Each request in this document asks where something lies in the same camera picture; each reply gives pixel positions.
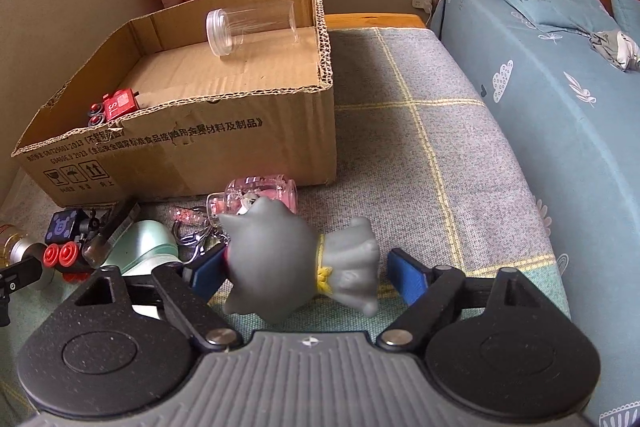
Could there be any clear plastic jar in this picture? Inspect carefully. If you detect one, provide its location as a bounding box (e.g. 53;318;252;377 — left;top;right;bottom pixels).
205;0;300;58

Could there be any crumpled grey cloth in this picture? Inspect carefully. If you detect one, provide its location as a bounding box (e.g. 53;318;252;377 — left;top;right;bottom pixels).
589;29;640;72

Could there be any wooden bed frame board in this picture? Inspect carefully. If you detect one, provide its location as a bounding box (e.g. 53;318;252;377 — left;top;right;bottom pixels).
324;13;430;29

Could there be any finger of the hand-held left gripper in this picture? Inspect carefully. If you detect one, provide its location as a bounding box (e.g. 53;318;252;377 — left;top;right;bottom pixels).
80;199;142;267
0;256;43;328

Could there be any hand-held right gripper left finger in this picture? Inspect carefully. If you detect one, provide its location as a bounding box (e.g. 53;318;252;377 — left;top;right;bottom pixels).
65;245;246;353

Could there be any black toy with red wheels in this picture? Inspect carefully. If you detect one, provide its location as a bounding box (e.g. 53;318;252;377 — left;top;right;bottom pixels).
42;208;101;284

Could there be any blue printed bed sheet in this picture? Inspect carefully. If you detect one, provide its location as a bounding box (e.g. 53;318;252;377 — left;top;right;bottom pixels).
430;0;640;427

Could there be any grey plaid blanket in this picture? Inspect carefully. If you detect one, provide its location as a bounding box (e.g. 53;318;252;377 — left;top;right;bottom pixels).
0;26;572;427

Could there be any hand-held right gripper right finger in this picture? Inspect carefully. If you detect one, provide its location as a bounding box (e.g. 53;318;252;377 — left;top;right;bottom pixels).
375;248;538;353

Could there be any cardboard box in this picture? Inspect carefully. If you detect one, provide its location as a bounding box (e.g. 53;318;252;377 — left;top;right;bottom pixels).
11;0;337;208

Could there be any grey cat figurine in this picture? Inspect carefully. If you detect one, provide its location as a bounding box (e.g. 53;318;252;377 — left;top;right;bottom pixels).
216;196;381;325

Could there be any mint green oval case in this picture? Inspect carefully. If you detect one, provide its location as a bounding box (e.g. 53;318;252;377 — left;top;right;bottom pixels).
97;219;186;275

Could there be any pink beaded keychain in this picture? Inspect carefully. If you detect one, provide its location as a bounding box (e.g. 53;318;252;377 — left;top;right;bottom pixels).
170;204;226;268

